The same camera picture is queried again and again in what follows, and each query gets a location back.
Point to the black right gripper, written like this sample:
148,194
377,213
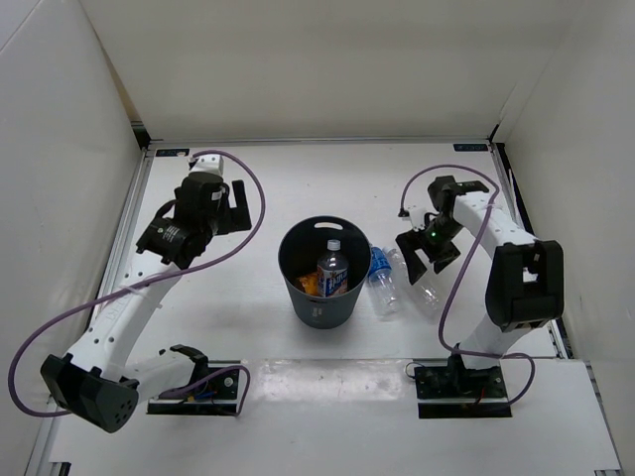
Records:
409,243

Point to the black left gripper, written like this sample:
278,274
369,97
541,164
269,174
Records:
236,218

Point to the clear unlabelled plastic bottle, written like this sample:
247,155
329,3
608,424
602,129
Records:
422,295

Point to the clear bottle blue label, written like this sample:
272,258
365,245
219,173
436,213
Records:
380,284

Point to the orange juice bottle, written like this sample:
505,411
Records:
309,284

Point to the clear bottle white red label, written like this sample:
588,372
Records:
332,271

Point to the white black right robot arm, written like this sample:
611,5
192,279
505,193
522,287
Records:
525,287

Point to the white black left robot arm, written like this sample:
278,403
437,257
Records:
95,379

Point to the dark grey plastic bin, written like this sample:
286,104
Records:
298,256

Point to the dark logo sticker left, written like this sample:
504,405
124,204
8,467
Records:
172,153

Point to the dark logo sticker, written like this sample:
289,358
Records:
470,147
172,153

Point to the dark logo sticker right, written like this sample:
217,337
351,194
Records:
470,147

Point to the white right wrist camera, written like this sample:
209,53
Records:
417,218

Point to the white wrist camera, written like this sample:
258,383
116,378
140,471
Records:
207,163
417,218

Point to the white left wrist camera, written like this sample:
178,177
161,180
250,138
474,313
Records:
207,163

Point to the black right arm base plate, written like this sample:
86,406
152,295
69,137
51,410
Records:
480,393

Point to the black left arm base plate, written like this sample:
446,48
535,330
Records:
222,394

